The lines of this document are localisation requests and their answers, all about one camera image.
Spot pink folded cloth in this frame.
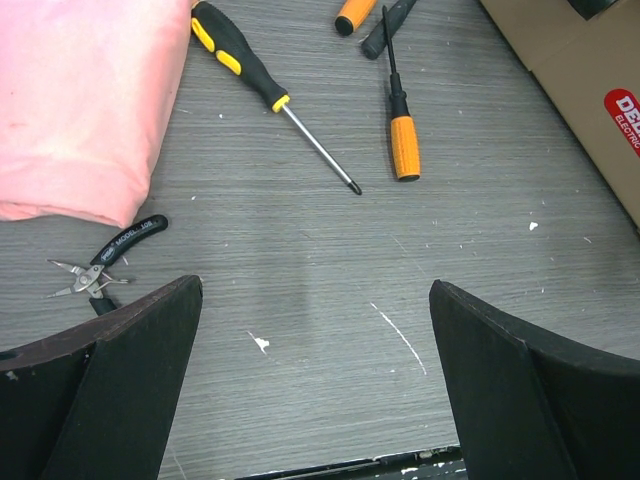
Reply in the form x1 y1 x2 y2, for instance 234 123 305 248
1 1 191 227

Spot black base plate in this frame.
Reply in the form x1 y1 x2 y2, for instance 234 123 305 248
242 446 468 480

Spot yellow black screwdriver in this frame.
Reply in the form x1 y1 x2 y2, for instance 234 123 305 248
191 1 362 196

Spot black handled pliers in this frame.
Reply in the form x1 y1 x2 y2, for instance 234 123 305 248
45 214 169 316

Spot tan plastic tool case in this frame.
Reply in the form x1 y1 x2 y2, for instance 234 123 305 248
482 0 639 221

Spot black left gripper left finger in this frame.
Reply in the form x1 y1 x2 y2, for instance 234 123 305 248
1 275 203 479

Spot black thin screwdriver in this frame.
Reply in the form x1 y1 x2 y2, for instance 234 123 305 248
360 0 417 60

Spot orange stubby screwdriver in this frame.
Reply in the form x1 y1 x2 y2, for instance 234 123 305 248
382 6 421 182

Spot orange short screwdriver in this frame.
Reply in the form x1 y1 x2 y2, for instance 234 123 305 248
334 0 377 36

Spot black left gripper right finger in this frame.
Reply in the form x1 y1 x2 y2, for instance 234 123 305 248
429 280 639 479

